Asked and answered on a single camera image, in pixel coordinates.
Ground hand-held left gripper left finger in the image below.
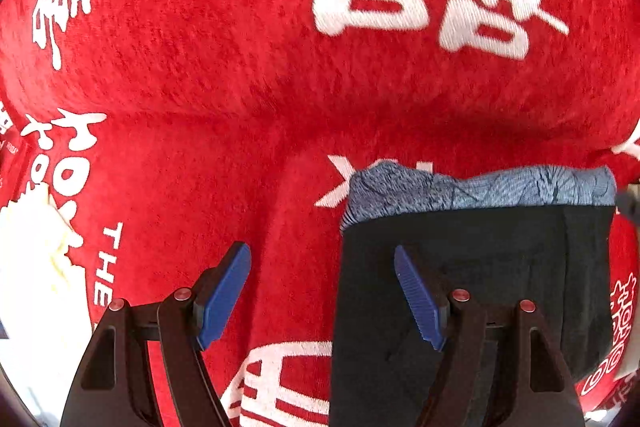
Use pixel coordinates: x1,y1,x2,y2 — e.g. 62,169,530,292
60,242,252,427

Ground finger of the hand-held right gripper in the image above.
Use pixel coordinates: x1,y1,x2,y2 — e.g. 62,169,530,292
616,188,640,224

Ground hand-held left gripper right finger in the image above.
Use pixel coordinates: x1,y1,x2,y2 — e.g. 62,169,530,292
393,245,586,427

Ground black pants with blue trim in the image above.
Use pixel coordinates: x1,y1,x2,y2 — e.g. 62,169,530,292
330,160,619,427

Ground cream folded cloth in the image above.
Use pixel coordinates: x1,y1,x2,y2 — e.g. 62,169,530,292
0,181,96,408

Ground red printed blanket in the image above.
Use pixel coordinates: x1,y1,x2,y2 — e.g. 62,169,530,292
0,0,640,427

